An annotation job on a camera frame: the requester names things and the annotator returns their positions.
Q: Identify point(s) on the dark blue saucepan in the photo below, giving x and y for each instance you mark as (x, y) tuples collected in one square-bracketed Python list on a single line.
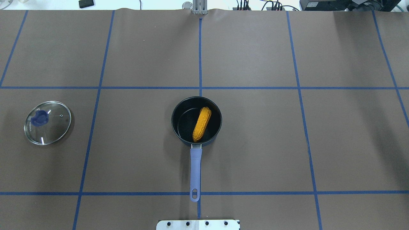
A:
[(183, 120)]

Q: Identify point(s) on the yellow toy corn cob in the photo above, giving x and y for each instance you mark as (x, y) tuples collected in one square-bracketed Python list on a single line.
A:
[(201, 124)]

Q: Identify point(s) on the aluminium frame post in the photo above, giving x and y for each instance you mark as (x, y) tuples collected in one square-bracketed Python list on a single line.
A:
[(199, 7)]

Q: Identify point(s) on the small black device on table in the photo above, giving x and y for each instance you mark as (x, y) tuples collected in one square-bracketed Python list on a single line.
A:
[(85, 3)]

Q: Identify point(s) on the glass pot lid blue knob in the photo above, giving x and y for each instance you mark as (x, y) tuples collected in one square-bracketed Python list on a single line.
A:
[(47, 123)]

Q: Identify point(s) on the black orange power strip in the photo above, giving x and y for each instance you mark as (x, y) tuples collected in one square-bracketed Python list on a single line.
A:
[(243, 5)]

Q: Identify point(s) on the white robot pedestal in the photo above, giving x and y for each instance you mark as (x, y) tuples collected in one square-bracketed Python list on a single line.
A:
[(209, 224)]

